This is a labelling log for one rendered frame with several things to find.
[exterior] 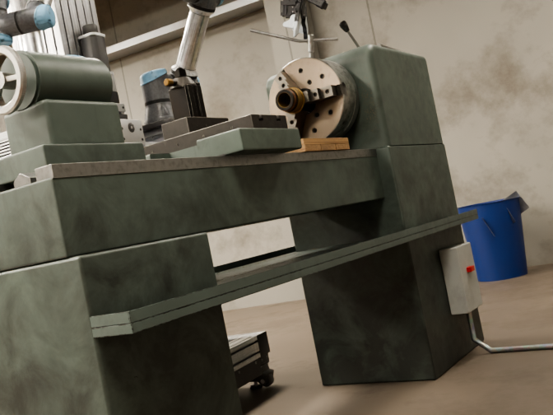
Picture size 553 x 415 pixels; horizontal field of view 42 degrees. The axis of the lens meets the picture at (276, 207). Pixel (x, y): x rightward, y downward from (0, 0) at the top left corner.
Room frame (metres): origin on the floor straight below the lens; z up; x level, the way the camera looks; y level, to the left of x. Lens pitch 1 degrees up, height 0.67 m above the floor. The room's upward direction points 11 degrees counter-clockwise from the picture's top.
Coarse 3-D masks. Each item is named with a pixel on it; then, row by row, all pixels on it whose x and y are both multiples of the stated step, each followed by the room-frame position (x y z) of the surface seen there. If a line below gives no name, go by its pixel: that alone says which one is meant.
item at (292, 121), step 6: (288, 114) 2.58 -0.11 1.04; (294, 114) 2.57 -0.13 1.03; (300, 114) 2.60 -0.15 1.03; (306, 114) 2.63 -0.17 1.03; (288, 120) 2.60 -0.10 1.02; (294, 120) 2.59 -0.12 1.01; (300, 120) 2.61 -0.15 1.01; (294, 126) 2.59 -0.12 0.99; (300, 126) 2.62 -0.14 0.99; (300, 132) 2.64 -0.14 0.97; (300, 138) 2.65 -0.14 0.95
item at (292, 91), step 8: (288, 88) 2.53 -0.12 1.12; (296, 88) 2.54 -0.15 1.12; (280, 96) 2.53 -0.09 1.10; (288, 96) 2.57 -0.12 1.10; (296, 96) 2.51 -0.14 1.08; (280, 104) 2.54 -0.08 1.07; (288, 104) 2.58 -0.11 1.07; (296, 104) 2.52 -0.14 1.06; (288, 112) 2.54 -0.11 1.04; (296, 112) 2.55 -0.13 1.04
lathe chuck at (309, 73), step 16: (288, 64) 2.65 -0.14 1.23; (304, 64) 2.61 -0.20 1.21; (320, 64) 2.58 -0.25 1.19; (336, 64) 2.64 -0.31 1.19; (304, 80) 2.62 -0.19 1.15; (320, 80) 2.59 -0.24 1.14; (336, 80) 2.55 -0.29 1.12; (272, 96) 2.70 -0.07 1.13; (336, 96) 2.56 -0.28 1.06; (352, 96) 2.60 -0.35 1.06; (272, 112) 2.71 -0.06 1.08; (320, 112) 2.60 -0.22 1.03; (336, 112) 2.57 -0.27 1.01; (352, 112) 2.62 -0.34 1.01; (304, 128) 2.64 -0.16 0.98; (320, 128) 2.61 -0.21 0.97; (336, 128) 2.59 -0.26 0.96
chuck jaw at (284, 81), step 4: (280, 72) 2.62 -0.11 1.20; (284, 72) 2.64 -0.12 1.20; (276, 76) 2.63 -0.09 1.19; (280, 76) 2.63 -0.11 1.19; (284, 76) 2.62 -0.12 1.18; (288, 76) 2.65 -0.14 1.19; (276, 80) 2.64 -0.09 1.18; (280, 80) 2.63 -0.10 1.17; (284, 80) 2.60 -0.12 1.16; (288, 80) 2.62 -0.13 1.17; (292, 80) 2.64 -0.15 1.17; (280, 84) 2.63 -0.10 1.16; (284, 84) 2.60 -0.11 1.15; (288, 84) 2.59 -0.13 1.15; (292, 84) 2.61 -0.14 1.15; (296, 84) 2.64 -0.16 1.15; (280, 88) 2.61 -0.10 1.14; (284, 88) 2.58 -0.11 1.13
